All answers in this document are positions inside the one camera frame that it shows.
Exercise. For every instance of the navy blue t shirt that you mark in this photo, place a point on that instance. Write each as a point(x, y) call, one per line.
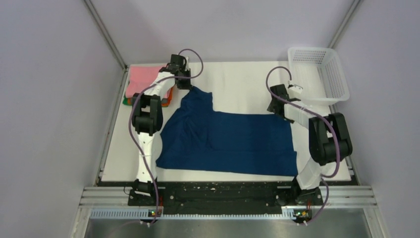
point(196, 137)

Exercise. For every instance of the white plastic basket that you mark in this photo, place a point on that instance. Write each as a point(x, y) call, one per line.
point(320, 74)

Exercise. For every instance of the white slotted cable duct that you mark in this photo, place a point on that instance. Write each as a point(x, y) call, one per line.
point(146, 214)

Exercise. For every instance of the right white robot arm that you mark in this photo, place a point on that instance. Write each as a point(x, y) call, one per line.
point(329, 142)

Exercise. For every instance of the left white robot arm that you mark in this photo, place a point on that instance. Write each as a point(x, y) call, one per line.
point(146, 120)

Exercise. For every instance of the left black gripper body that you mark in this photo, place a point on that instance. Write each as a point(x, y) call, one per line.
point(185, 72)

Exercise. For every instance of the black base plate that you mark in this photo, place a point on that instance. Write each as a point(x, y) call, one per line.
point(227, 198)

